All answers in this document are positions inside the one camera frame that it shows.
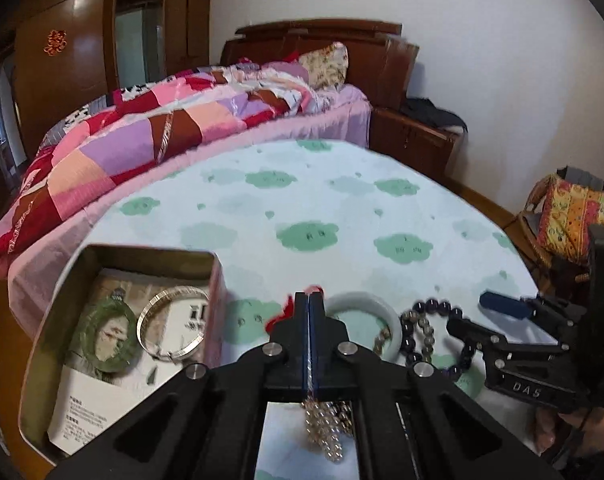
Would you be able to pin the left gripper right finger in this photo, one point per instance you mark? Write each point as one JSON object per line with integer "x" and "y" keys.
{"x": 409, "y": 422}

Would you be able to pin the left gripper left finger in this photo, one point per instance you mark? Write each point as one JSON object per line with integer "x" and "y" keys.
{"x": 204, "y": 423}

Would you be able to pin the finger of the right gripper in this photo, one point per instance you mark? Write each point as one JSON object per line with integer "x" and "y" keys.
{"x": 503, "y": 358}
{"x": 543, "y": 310}

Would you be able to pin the pale jade bangle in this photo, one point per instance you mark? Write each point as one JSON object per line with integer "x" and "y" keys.
{"x": 370, "y": 320}

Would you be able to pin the silver bangle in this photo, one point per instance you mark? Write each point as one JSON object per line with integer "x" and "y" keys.
{"x": 172, "y": 325}

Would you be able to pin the green jade bangle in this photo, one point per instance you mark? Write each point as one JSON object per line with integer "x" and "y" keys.
{"x": 104, "y": 343}

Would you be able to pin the wicker chair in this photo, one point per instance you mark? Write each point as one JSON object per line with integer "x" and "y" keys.
{"x": 560, "y": 275}

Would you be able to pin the yellow floral cushion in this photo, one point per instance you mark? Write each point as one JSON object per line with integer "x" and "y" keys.
{"x": 568, "y": 210}

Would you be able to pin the paper booklet in tin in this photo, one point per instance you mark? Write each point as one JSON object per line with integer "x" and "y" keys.
{"x": 85, "y": 406}

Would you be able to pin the cloud pattern tablecloth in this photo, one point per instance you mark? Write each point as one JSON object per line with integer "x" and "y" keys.
{"x": 327, "y": 216}

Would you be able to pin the pink tin box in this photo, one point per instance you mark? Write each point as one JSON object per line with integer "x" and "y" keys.
{"x": 44, "y": 369}

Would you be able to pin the wooden nightstand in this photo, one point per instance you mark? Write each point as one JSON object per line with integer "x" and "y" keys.
{"x": 418, "y": 146}

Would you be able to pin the dark clothes on nightstand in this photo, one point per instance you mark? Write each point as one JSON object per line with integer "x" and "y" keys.
{"x": 424, "y": 111}

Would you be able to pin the pink bed sheet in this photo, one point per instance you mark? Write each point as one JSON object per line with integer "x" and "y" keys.
{"x": 33, "y": 274}

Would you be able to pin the wooden bed headboard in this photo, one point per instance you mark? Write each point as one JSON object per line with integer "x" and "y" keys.
{"x": 370, "y": 55}

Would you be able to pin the patchwork quilt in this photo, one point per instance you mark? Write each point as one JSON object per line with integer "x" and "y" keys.
{"x": 131, "y": 137}

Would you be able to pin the floral pillow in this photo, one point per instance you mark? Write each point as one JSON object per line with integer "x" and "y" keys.
{"x": 326, "y": 67}

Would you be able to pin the red double happiness decal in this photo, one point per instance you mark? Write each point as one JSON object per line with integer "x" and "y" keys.
{"x": 56, "y": 42}

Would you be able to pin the brown wooden wardrobe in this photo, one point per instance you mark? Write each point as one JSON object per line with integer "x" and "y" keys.
{"x": 110, "y": 44}

